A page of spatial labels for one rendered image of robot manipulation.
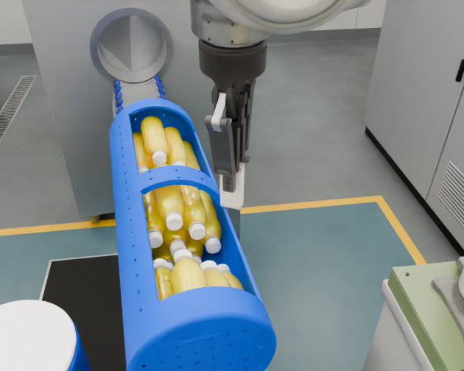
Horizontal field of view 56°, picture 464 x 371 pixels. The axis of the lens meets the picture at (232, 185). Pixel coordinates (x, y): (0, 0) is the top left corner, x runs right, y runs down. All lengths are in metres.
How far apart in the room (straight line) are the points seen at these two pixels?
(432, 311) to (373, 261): 1.60
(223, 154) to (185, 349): 0.42
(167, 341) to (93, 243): 2.02
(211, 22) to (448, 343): 0.82
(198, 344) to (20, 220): 2.40
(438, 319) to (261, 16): 0.91
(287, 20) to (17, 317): 0.97
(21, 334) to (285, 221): 2.02
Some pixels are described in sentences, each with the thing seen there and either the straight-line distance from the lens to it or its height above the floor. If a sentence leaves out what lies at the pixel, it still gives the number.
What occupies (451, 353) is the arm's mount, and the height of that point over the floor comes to 1.05.
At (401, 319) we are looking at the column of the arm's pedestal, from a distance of 1.15.
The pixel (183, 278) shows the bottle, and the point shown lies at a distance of 0.88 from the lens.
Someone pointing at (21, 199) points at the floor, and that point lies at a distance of 3.31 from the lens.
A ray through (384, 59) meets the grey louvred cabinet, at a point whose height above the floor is 0.69.
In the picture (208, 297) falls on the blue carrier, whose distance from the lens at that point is 0.80.
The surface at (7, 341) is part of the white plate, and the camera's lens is 1.09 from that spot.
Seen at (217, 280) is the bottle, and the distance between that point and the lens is 0.94.
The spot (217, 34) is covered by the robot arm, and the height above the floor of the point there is 1.71.
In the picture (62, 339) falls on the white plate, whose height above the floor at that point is 1.04.
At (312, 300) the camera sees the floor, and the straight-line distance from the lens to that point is 2.41.
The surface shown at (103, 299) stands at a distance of 2.27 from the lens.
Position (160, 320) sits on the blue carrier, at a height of 1.22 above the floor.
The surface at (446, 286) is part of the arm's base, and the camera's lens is 1.13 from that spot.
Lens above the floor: 1.85
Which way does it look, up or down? 37 degrees down
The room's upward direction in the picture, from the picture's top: straight up
